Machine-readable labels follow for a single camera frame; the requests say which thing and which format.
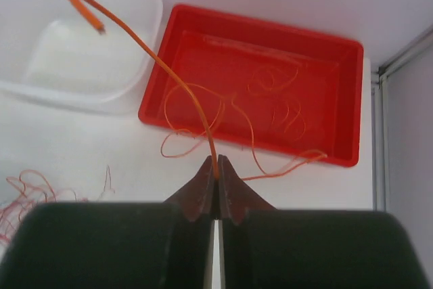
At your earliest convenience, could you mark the white plastic tub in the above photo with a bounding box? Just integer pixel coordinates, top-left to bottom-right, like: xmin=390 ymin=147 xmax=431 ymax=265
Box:
xmin=1 ymin=0 xmax=163 ymax=114

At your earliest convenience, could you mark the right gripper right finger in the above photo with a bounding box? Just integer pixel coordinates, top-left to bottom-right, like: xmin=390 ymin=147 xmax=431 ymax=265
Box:
xmin=219 ymin=156 xmax=430 ymax=288

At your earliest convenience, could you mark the right corner aluminium post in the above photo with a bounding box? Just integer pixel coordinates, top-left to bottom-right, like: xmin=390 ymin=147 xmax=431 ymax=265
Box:
xmin=370 ymin=23 xmax=433 ymax=214

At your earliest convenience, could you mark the red plastic tray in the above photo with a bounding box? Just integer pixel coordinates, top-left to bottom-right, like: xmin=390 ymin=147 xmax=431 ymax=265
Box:
xmin=158 ymin=5 xmax=364 ymax=167

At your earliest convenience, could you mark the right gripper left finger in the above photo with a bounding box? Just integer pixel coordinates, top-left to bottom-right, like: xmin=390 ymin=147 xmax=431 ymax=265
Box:
xmin=1 ymin=159 xmax=213 ymax=288

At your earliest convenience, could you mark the orange wire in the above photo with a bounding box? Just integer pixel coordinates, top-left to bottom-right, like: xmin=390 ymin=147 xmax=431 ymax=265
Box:
xmin=246 ymin=65 xmax=307 ymax=143

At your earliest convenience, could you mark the thin wire bundle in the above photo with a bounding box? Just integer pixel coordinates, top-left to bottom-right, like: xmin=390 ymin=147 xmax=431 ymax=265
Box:
xmin=0 ymin=164 xmax=116 ymax=246

